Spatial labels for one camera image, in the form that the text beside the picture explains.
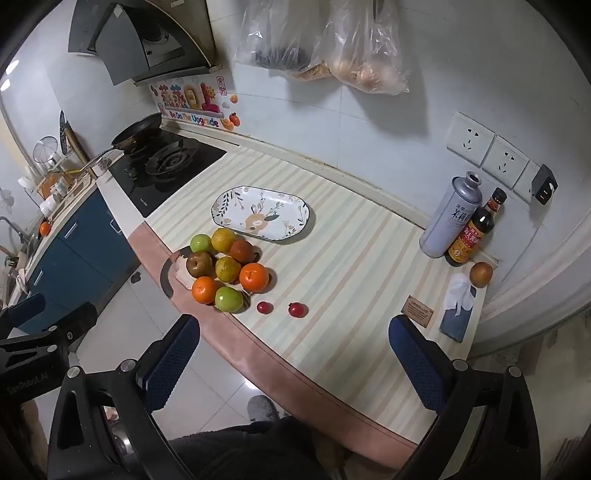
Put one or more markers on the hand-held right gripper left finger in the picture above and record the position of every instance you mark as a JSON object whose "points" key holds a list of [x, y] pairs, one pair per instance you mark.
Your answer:
{"points": [[173, 353]]}

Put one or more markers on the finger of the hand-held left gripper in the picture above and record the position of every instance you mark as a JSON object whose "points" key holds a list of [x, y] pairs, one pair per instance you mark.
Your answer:
{"points": [[76, 321], [23, 308]]}

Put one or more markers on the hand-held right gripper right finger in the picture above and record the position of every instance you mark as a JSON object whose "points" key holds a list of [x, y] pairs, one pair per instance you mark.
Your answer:
{"points": [[415, 364]]}

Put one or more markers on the orange tangerine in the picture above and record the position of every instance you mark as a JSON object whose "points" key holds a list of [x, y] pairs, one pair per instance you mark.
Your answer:
{"points": [[204, 290], [253, 277]]}

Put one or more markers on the green apple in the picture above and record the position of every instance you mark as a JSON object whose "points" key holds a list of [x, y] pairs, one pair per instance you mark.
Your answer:
{"points": [[228, 300], [201, 243]]}

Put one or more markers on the yellow-green citrus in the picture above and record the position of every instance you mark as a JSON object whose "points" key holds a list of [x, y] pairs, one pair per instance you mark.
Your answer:
{"points": [[227, 269], [223, 240]]}

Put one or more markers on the reddish brown fruit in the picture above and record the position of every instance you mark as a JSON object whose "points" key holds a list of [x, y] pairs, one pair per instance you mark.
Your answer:
{"points": [[241, 250]]}

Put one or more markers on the floral oval plate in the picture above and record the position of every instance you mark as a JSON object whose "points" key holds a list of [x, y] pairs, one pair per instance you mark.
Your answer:
{"points": [[263, 210]]}

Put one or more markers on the brown card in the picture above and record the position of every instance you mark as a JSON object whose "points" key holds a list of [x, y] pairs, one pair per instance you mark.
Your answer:
{"points": [[417, 311]]}

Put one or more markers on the blue smartphone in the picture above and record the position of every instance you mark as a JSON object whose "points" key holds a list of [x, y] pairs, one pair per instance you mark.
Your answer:
{"points": [[455, 325]]}

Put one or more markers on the blue kitchen cabinet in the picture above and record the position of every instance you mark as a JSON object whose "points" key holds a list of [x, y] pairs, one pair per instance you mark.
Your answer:
{"points": [[78, 258]]}

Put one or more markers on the small orange fruit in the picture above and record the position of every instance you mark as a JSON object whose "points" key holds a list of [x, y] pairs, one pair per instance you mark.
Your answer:
{"points": [[44, 229]]}

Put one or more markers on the white tissue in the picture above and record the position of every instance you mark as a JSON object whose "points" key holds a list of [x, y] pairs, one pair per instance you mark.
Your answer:
{"points": [[457, 293]]}

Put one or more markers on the red cherry tomato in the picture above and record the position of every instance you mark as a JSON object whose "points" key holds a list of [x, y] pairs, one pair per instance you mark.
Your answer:
{"points": [[264, 307], [296, 309]]}

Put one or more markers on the grey slipper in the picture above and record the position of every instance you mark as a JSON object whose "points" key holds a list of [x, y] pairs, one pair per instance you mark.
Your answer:
{"points": [[263, 408]]}

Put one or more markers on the brown pear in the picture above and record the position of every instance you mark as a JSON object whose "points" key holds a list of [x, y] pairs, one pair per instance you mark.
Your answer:
{"points": [[481, 274]]}

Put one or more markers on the striped counter mat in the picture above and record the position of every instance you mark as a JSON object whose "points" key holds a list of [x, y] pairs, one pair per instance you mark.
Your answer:
{"points": [[351, 272]]}

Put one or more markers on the dish rack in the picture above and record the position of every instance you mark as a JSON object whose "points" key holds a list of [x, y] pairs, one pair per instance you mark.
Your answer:
{"points": [[53, 184]]}

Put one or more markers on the person's dark clothing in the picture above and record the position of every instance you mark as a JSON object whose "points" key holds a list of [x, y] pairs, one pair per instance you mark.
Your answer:
{"points": [[254, 452]]}

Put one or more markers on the dark sauce bottle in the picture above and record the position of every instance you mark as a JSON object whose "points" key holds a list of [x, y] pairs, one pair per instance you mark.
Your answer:
{"points": [[471, 235]]}

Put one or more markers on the grey tin bottle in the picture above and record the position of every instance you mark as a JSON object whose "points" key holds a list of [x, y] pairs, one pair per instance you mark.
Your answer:
{"points": [[445, 217]]}

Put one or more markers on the white mug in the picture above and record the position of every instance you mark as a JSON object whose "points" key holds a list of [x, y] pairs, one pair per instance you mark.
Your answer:
{"points": [[99, 167]]}

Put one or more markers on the hanging cutting board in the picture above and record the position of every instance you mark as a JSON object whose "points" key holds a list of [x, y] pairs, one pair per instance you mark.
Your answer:
{"points": [[69, 136]]}

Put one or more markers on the black gas stove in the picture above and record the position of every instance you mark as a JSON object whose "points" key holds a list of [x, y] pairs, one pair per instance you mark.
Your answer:
{"points": [[180, 164]]}

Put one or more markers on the black frying pan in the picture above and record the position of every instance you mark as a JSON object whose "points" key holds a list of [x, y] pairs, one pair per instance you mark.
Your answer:
{"points": [[138, 131]]}

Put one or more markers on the black charger plug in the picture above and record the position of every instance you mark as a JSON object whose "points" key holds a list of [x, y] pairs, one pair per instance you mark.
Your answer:
{"points": [[545, 184]]}

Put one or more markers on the black range hood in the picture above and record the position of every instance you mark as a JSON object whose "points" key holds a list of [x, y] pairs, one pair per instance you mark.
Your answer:
{"points": [[138, 41]]}

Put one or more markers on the plastic bag with pale produce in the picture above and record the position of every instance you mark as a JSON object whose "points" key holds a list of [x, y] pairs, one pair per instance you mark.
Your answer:
{"points": [[369, 64]]}

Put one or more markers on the plastic bag with dark contents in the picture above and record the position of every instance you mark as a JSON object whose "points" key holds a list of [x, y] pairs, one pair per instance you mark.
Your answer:
{"points": [[277, 46]]}

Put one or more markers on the white wall socket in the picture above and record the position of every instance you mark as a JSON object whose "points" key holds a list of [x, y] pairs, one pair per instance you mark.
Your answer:
{"points": [[505, 161], [468, 138]]}

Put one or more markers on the colourful wall sticker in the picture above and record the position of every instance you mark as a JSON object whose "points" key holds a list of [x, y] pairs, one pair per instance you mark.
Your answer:
{"points": [[194, 101]]}

